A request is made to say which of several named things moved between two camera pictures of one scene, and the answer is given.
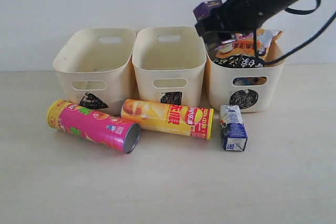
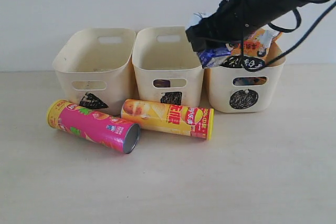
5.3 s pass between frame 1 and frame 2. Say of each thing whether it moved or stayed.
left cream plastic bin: stayed
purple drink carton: moved
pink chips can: stayed
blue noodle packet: stayed
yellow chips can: stayed
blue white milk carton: moved
